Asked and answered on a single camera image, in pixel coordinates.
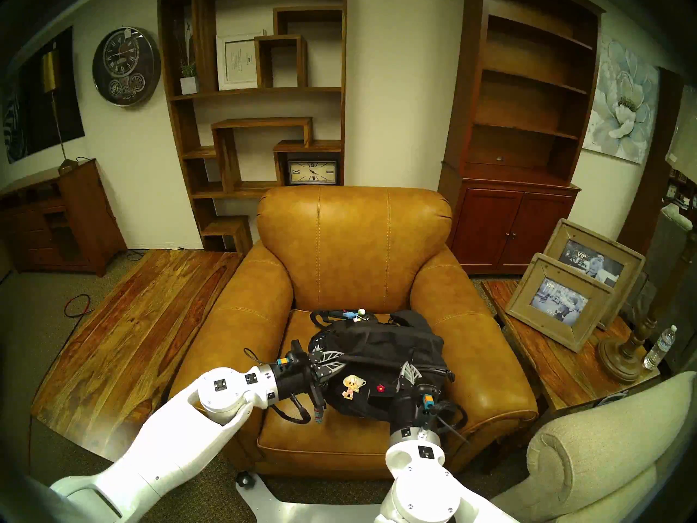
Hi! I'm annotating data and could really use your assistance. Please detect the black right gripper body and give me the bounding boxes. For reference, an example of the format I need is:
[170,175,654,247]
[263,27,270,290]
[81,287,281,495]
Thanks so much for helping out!
[391,386,450,434]

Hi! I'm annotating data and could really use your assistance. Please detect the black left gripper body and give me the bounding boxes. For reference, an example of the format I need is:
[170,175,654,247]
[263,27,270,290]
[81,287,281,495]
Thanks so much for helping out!
[272,339,326,411]

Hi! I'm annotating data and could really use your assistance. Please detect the black zipper bag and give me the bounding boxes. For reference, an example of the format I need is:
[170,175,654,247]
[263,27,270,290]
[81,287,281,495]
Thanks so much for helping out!
[308,309,455,419]

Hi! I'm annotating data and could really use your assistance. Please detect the tan leather armchair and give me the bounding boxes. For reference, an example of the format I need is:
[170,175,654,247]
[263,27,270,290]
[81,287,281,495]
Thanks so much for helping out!
[169,186,540,480]

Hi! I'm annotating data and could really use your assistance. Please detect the rustic wooden side table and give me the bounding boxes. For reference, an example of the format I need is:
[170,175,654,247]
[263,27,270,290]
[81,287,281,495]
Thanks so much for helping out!
[482,278,662,413]

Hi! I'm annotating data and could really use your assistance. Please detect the rustic wooden coffee table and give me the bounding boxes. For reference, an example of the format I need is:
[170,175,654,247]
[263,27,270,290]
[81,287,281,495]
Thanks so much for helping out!
[32,248,243,463]

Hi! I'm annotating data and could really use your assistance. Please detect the rectangular mantel clock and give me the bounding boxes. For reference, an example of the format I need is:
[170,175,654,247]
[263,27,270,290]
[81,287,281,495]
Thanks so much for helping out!
[288,160,338,185]

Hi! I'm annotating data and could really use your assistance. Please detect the cherry wood hutch bookcase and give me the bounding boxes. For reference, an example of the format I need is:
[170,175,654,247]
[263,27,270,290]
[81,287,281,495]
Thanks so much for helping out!
[438,0,605,276]

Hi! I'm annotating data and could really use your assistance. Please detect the beige fabric sofa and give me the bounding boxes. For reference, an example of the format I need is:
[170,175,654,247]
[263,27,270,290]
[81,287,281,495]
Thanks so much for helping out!
[490,370,697,523]

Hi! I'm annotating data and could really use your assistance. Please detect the turned wooden lamp base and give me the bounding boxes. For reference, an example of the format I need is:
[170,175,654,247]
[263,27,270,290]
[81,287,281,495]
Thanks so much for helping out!
[596,244,692,385]

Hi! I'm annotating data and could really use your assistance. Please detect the clear plastic water bottle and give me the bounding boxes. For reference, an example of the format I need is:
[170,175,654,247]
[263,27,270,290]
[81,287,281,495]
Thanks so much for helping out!
[644,325,678,371]

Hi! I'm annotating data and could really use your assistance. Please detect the low cherry wood cabinet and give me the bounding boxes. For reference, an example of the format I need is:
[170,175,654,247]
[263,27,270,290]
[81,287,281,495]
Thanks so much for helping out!
[0,159,127,277]

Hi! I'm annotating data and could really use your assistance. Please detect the grey upholstered chair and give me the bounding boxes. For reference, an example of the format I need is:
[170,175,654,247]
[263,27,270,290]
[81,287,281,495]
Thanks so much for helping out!
[637,203,697,310]

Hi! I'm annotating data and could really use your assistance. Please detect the plant in white pot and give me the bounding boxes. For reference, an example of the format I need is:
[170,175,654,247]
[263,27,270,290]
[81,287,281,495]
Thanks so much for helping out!
[177,21,199,96]

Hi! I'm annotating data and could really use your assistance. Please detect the white framed certificate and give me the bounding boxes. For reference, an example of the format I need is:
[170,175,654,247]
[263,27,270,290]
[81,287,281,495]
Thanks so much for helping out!
[217,34,262,91]

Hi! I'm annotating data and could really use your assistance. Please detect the white flower painting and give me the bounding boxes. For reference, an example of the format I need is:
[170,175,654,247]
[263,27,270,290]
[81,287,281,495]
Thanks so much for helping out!
[582,35,659,166]

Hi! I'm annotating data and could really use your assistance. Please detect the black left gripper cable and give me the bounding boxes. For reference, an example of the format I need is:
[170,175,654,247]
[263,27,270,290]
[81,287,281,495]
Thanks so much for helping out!
[242,348,312,424]

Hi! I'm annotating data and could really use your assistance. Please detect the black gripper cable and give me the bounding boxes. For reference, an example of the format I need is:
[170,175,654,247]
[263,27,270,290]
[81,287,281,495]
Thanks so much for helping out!
[242,348,312,424]
[433,399,470,446]

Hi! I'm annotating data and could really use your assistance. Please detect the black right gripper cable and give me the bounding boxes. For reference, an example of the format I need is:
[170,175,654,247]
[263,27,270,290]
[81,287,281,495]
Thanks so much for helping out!
[433,399,470,446]

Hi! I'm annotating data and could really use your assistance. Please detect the small weathered wooden photo frame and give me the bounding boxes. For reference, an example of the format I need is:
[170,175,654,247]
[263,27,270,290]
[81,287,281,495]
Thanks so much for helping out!
[505,253,615,354]

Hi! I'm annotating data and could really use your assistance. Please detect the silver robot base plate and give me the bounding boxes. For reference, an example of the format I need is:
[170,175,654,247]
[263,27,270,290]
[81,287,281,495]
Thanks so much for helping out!
[235,476,393,523]

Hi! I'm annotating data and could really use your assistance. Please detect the large weathered wooden photo frame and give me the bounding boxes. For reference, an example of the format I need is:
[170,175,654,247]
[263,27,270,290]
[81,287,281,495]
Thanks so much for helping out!
[543,218,646,332]

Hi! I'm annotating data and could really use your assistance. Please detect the geometric wooden wall shelf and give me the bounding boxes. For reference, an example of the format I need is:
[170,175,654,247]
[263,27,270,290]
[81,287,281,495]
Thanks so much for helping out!
[158,0,347,254]

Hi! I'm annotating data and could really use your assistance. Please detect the dark wooden door frame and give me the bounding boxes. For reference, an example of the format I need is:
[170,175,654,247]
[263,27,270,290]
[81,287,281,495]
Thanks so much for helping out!
[618,67,687,256]

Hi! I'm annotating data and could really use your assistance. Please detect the round black wall clock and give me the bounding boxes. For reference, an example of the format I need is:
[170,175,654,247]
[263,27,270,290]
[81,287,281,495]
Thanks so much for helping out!
[92,27,162,108]

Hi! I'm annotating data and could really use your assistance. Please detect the black zebra wall art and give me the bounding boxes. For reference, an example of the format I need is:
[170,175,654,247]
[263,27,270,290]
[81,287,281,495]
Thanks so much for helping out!
[2,27,85,165]

